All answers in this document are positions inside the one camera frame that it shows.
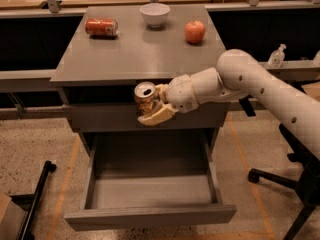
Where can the open grey middle drawer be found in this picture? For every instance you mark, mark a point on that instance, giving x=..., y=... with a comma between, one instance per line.
x=150, y=179

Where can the white ceramic bowl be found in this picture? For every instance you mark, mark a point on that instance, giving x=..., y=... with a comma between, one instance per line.
x=155, y=14

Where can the clear sanitizer pump bottle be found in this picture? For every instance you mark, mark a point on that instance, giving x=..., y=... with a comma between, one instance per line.
x=277, y=57

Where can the closed grey top drawer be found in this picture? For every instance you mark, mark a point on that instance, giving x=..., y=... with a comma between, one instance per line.
x=115, y=117

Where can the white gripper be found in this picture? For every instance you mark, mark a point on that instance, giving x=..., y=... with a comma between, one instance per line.
x=181, y=93

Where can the cardboard box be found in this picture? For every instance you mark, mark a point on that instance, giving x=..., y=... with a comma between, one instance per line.
x=11, y=218

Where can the black cart frame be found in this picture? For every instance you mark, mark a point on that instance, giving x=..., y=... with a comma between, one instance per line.
x=29, y=202

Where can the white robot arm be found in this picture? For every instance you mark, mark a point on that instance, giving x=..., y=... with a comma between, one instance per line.
x=236, y=75

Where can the grey drawer cabinet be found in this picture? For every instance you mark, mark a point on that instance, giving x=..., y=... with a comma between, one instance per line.
x=94, y=70

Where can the gold orange soda can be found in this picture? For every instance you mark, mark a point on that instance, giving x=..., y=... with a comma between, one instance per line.
x=146, y=97

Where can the red apple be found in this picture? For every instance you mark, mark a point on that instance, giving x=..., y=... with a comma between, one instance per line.
x=194, y=31

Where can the red orange lying can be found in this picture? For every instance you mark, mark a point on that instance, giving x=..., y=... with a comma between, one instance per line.
x=101, y=27

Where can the grey metal rail shelf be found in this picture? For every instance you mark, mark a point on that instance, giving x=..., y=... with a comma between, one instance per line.
x=39, y=80

